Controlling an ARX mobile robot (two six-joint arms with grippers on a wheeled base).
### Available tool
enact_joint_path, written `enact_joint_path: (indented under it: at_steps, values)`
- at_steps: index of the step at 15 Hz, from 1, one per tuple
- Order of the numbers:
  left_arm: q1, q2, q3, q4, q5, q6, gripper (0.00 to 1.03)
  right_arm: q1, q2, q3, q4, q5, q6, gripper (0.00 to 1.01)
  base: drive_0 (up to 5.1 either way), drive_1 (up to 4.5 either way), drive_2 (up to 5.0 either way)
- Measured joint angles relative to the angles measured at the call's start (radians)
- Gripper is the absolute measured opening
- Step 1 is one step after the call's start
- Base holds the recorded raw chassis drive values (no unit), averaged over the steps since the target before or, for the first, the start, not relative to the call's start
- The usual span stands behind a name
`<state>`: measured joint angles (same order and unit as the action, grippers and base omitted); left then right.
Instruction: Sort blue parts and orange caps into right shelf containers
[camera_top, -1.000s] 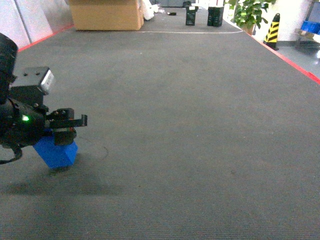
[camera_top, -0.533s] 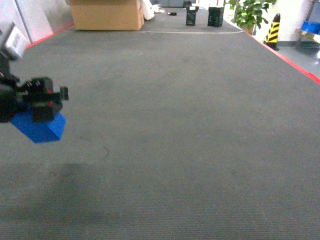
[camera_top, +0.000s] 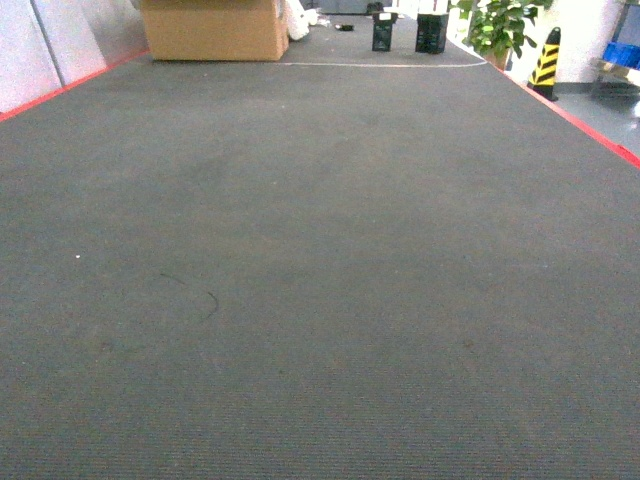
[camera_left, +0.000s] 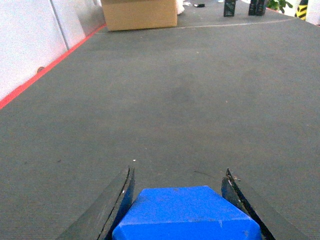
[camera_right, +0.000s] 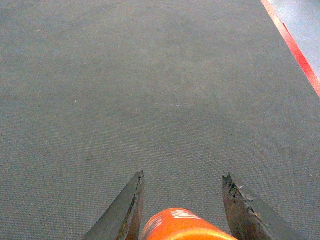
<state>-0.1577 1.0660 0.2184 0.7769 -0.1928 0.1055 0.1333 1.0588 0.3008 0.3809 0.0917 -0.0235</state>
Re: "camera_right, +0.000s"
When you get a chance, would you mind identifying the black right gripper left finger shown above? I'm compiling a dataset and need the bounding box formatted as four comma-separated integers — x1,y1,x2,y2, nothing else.
83,170,145,240

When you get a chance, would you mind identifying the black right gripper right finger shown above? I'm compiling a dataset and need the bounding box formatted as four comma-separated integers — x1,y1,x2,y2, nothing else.
222,173,304,240

